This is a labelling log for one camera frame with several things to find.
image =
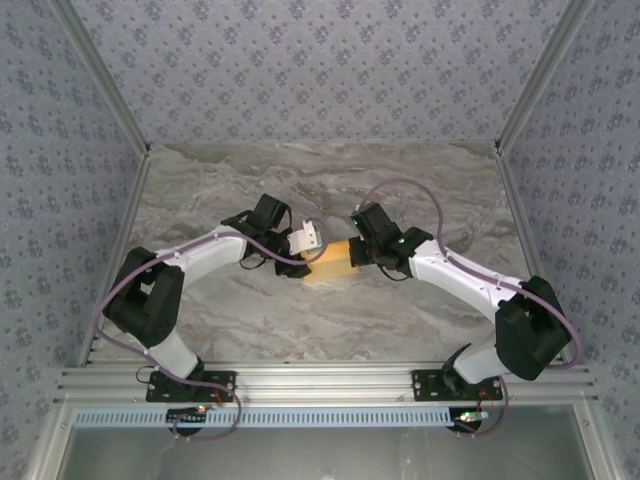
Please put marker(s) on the yellow paper box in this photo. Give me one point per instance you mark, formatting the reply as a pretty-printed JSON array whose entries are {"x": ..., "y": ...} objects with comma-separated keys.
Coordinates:
[{"x": 330, "y": 265}]

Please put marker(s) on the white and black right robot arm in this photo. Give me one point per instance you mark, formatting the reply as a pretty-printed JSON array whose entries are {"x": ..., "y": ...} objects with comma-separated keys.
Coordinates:
[{"x": 450, "y": 270}]

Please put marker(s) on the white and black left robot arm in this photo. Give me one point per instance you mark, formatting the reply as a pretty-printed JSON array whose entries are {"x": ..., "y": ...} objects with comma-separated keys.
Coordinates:
[{"x": 210, "y": 247}]

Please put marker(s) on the aluminium base beam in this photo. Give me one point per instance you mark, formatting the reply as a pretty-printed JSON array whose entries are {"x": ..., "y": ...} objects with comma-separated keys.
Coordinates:
[{"x": 325, "y": 380}]

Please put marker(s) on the small circuit board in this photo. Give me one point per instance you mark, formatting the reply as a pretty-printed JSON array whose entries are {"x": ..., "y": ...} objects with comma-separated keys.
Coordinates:
[
  {"x": 187, "y": 416},
  {"x": 467, "y": 417}
]

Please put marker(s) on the grey metal panel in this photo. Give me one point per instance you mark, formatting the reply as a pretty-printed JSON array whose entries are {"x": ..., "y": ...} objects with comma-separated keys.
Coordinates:
[{"x": 325, "y": 455}]

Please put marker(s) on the aluminium table side rail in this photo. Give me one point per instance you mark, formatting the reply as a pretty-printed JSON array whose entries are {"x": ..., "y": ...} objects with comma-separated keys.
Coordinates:
[
  {"x": 132, "y": 200},
  {"x": 517, "y": 200}
]

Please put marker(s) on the aluminium frame post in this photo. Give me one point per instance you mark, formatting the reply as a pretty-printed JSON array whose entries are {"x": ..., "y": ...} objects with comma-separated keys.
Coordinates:
[
  {"x": 105, "y": 75},
  {"x": 542, "y": 75}
]

